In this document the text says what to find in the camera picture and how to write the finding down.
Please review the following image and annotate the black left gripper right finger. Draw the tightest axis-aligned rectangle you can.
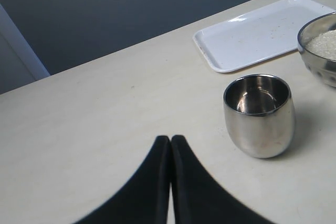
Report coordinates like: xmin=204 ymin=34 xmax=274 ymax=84
xmin=171 ymin=135 xmax=272 ymax=223

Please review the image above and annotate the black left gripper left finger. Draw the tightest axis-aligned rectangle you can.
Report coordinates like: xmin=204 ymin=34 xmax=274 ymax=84
xmin=77 ymin=135 xmax=171 ymax=223

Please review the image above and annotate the shiny steel cup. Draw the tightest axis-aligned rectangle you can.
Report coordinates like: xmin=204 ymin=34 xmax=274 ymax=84
xmin=223 ymin=74 xmax=296 ymax=158

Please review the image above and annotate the steel bowl of rice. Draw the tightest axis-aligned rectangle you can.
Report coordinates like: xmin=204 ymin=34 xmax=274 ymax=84
xmin=297 ymin=12 xmax=335 ymax=87

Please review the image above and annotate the white rectangular plastic tray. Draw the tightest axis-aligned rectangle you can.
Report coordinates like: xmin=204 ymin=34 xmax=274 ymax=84
xmin=193 ymin=0 xmax=334 ymax=73

